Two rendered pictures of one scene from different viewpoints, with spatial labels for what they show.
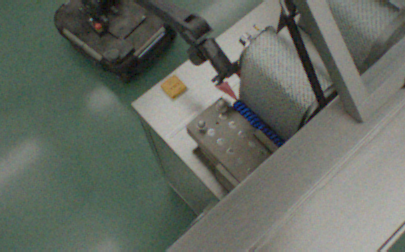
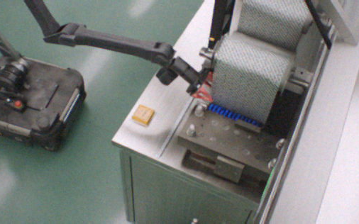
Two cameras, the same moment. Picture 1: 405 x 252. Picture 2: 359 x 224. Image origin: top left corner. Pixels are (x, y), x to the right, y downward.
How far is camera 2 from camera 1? 59 cm
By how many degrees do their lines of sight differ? 20
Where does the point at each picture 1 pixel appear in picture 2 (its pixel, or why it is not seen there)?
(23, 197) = not seen: outside the picture
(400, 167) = not seen: outside the picture
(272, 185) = (333, 92)
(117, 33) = (37, 105)
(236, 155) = (229, 144)
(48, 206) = not seen: outside the picture
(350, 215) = (357, 122)
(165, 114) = (146, 138)
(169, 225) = not seen: outside the picture
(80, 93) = (13, 174)
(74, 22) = not seen: outside the picture
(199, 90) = (165, 111)
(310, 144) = (338, 64)
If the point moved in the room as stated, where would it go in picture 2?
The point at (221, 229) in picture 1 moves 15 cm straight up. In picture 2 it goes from (321, 125) to (345, 80)
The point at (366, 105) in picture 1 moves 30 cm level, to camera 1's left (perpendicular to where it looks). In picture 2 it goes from (355, 33) to (258, 71)
